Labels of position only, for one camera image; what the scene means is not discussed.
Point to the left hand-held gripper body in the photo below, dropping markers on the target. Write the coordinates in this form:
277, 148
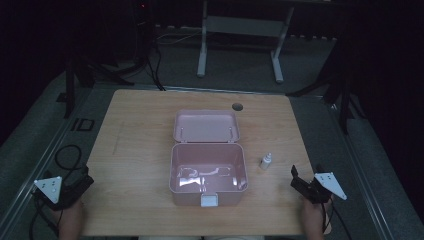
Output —
53, 190

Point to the small white bottle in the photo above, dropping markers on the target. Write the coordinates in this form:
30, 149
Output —
265, 162

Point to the pink plastic storage box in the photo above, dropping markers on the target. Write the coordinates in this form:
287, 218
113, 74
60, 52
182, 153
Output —
206, 156

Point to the white metal desk frame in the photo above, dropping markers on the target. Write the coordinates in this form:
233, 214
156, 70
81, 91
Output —
241, 26

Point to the person's right hand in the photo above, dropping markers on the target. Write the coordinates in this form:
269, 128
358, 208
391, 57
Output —
315, 210

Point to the black metal stand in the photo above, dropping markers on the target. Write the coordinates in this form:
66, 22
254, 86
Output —
336, 86
86, 70

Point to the person's left hand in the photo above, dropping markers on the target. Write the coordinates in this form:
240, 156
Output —
71, 208

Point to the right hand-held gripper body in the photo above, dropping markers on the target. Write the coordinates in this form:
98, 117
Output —
325, 188

